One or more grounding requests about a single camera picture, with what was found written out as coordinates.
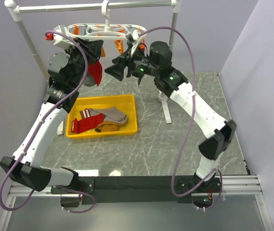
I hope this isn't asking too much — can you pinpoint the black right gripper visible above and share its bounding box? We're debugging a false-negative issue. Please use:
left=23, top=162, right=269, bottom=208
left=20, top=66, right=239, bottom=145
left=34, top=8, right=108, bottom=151
left=104, top=44, right=160, bottom=82

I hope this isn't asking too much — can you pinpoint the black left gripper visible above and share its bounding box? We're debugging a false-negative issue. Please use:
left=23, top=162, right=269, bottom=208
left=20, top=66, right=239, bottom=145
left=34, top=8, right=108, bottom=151
left=64, top=37, right=104, bottom=89

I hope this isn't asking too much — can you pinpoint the red penguin sock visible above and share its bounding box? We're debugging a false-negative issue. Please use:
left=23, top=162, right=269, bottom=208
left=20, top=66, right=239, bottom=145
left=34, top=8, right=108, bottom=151
left=88, top=61, right=103, bottom=86

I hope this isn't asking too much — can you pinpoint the white clip hanger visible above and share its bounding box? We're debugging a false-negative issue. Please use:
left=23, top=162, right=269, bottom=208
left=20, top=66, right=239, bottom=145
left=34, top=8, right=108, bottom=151
left=65, top=0, right=147, bottom=55

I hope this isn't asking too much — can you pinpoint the red sock with stripes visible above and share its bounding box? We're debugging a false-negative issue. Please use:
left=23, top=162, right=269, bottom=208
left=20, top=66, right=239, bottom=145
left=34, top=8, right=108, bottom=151
left=71, top=114, right=104, bottom=134

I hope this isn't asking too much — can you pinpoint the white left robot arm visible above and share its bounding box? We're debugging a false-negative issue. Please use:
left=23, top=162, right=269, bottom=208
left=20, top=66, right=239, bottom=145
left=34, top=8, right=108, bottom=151
left=0, top=38, right=103, bottom=193

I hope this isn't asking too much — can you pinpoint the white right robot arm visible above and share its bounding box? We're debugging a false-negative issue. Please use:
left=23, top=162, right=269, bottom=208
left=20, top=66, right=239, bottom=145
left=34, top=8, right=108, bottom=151
left=105, top=41, right=236, bottom=192

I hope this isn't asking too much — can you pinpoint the yellow plastic bin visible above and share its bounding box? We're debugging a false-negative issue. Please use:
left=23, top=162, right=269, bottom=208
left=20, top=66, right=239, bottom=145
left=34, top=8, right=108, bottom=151
left=65, top=94, right=138, bottom=139

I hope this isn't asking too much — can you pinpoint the brown striped grey sock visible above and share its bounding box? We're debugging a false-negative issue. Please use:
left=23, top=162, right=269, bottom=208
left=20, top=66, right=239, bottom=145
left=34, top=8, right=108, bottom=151
left=79, top=107, right=128, bottom=125

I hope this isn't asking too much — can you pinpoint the mustard yellow sock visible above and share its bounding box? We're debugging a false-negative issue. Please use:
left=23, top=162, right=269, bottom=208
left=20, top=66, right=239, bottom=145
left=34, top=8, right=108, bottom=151
left=95, top=124, right=119, bottom=133

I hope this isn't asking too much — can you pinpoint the white and silver drying rack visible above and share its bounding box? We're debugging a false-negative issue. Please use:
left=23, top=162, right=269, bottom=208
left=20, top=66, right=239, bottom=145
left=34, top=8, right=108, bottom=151
left=4, top=0, right=182, bottom=135

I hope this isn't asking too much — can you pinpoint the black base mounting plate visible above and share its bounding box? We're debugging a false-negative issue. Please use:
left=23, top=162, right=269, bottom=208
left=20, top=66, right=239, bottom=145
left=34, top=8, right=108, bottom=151
left=50, top=175, right=224, bottom=205

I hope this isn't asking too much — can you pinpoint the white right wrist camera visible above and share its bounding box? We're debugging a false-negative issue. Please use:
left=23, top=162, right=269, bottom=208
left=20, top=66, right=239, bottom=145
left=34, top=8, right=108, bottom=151
left=125, top=30, right=143, bottom=56

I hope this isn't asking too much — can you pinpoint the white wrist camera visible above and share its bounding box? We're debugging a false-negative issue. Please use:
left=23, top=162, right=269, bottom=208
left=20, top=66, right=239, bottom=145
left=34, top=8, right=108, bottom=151
left=44, top=26, right=80, bottom=50
left=125, top=30, right=143, bottom=56

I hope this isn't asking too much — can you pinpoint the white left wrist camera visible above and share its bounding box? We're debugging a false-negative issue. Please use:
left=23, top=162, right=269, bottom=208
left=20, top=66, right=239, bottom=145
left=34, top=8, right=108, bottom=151
left=44, top=26, right=80, bottom=50

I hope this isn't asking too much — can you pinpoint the aluminium rail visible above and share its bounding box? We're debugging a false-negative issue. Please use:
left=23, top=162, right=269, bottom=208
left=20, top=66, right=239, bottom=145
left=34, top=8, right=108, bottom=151
left=8, top=175, right=263, bottom=197

